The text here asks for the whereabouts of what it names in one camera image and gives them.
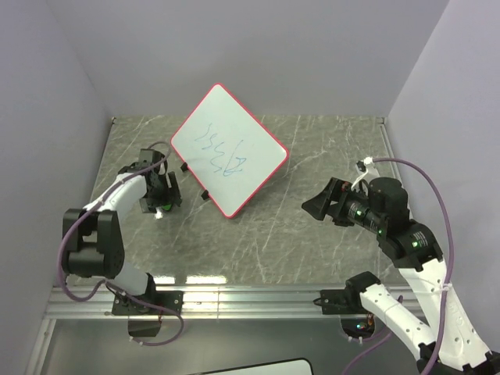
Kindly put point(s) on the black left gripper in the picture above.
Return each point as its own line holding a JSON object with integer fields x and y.
{"x": 168, "y": 198}

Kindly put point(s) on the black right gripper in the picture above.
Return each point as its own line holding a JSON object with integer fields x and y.
{"x": 338, "y": 190}

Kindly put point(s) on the red framed whiteboard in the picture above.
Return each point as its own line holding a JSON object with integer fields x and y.
{"x": 229, "y": 152}

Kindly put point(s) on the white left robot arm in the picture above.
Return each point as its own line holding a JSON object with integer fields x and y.
{"x": 92, "y": 240}

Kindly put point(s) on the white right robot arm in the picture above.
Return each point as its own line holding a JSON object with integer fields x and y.
{"x": 445, "y": 342}

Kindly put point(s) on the white tablet at bottom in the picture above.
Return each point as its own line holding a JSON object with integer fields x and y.
{"x": 288, "y": 367}

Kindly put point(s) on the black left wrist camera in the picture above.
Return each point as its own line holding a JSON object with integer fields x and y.
{"x": 148, "y": 157}

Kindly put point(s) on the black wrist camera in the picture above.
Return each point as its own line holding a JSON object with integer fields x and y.
{"x": 148, "y": 157}
{"x": 387, "y": 196}

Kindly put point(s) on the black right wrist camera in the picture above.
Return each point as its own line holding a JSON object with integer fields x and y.
{"x": 387, "y": 196}

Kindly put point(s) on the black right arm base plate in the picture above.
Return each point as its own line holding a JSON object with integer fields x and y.
{"x": 340, "y": 302}

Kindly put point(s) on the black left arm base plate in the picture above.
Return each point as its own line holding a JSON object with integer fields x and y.
{"x": 165, "y": 303}

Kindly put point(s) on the aluminium mounting rail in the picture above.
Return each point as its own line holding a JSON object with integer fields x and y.
{"x": 218, "y": 302}

